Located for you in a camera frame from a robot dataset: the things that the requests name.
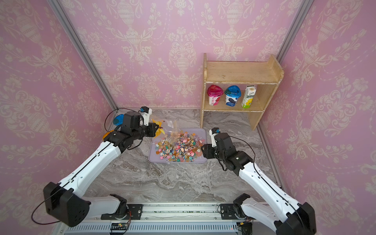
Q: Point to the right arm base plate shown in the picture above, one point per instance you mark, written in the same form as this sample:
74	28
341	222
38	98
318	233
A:
227	212

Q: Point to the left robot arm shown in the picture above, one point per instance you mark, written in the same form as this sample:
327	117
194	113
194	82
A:
65	200

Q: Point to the green white carton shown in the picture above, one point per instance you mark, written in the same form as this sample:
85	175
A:
249	94

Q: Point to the pile of colourful candies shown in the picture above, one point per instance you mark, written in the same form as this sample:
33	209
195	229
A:
181	148

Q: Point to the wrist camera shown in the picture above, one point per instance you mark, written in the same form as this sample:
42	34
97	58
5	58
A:
213	132
145	113

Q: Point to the aluminium rail frame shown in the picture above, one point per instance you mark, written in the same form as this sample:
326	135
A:
169	219

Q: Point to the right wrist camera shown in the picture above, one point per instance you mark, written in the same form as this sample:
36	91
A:
213	132

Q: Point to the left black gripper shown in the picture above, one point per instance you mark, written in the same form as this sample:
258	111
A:
152	129

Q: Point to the orange lid cup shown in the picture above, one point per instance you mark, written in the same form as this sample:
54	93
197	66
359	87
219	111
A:
105	135

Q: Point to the pink lid cup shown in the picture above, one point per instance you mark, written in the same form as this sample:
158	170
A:
214	93

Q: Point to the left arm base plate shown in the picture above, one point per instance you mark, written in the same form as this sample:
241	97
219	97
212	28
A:
134	212

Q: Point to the candy ziploc bag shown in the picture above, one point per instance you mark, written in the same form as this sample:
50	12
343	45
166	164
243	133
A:
167	128

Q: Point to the lilac plastic tray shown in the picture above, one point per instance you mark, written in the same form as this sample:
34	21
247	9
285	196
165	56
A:
199	131

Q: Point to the blue lid cup on table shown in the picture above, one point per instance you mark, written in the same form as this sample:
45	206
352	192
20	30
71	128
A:
118	120

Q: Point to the blue lid cup on shelf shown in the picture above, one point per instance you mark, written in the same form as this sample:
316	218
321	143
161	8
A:
232	93

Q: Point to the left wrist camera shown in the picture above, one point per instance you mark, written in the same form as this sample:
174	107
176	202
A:
145	113

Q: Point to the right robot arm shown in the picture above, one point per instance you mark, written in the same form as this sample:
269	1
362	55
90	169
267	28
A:
282	214

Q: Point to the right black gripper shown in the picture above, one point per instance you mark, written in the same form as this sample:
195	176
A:
207	152

